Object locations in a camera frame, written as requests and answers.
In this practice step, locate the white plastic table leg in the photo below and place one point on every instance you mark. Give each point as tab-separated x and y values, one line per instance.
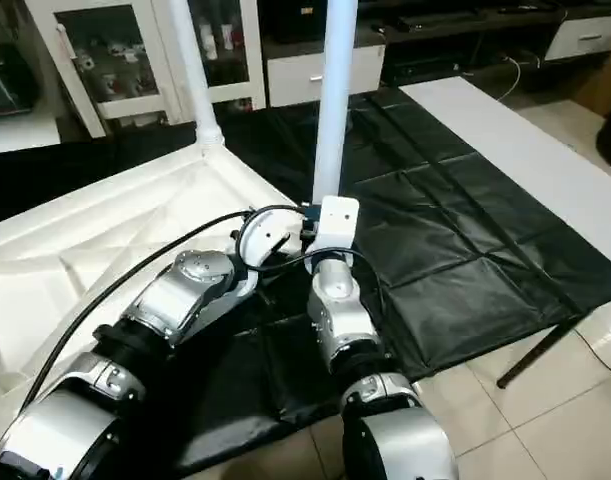
335	100
195	70

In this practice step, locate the white plastic table top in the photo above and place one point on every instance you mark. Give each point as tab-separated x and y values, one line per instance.
85	240

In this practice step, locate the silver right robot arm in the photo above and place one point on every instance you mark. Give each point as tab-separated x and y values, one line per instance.
335	310

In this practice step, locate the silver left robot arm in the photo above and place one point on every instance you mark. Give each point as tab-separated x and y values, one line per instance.
185	290

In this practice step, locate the black table mat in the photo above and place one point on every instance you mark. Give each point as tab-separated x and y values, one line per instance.
435	240

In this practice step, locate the white drawer unit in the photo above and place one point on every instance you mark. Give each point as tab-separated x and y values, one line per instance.
285	78

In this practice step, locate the black speaker box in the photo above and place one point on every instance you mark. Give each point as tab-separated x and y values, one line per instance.
290	20

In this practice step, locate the white flat board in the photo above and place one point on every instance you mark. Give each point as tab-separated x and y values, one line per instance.
525	150

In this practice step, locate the dark TV stand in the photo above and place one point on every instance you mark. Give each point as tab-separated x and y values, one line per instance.
455	50

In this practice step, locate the black metal table leg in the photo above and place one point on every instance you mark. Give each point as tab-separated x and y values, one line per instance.
535	350

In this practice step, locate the white glass door cabinet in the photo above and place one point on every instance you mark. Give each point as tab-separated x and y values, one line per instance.
115	50

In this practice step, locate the small white side cabinet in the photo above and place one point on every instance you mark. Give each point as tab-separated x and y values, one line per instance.
590	35

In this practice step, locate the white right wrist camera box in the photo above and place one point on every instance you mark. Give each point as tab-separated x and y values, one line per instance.
335	220

